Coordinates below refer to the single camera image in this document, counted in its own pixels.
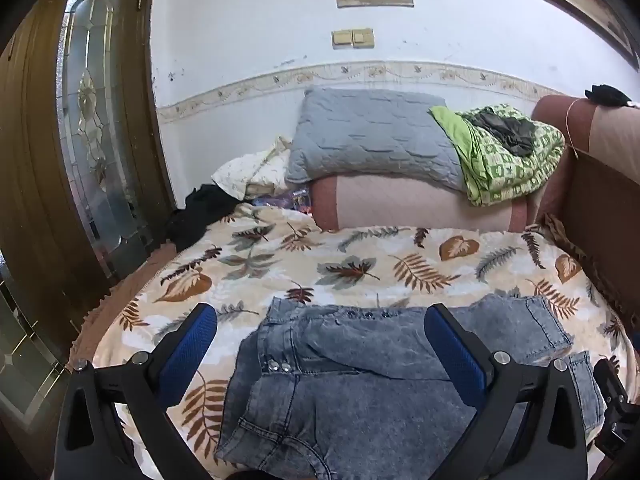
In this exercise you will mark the beige light switch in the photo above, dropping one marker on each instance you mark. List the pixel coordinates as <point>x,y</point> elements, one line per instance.
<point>342,39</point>
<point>363,37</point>

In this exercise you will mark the pink bolster cushion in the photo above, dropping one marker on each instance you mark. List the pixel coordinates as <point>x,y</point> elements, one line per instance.
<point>415,205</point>

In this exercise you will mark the brown fringed bedcover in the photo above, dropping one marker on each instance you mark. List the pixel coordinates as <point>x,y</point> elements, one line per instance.
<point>120,290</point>

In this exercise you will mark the green patterned quilt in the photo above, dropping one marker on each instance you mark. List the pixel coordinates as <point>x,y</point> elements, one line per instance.
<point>492,172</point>

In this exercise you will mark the brown wooden headboard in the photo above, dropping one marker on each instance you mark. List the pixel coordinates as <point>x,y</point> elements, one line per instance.
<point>605,185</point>

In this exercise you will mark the wooden stained glass door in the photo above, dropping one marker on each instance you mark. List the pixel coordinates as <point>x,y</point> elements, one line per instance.
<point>35,160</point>

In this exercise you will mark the leaf print blanket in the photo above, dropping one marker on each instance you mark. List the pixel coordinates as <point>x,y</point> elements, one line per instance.
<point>350,265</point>

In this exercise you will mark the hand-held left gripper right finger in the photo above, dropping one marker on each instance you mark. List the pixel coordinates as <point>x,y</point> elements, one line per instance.
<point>452,355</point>

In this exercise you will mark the black cloth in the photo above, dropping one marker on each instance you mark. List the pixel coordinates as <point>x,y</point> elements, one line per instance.
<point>607,95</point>

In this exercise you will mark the black clothing pile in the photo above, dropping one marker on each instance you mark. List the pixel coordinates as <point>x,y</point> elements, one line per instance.
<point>197,210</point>

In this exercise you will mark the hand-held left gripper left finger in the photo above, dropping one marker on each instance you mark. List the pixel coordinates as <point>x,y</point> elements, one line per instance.
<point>189,347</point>

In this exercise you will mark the white floral cloth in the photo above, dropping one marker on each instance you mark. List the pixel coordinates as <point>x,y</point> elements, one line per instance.
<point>245,170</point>

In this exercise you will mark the glass panel door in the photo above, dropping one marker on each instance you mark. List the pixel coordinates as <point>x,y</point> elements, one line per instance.
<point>25,355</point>

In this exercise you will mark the colourful packet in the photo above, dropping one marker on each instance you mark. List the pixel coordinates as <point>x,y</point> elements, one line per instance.
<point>295,200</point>

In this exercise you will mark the dark cloth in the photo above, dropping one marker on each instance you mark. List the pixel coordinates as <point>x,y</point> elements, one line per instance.
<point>505,132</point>

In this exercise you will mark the blue denim pants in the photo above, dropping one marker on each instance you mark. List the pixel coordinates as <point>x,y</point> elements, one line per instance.
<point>360,390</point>

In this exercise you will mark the grey quilted pillow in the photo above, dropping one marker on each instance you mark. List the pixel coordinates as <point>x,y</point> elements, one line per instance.
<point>370,135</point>

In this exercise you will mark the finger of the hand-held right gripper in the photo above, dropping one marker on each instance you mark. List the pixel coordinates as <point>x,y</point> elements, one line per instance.
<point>614,395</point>

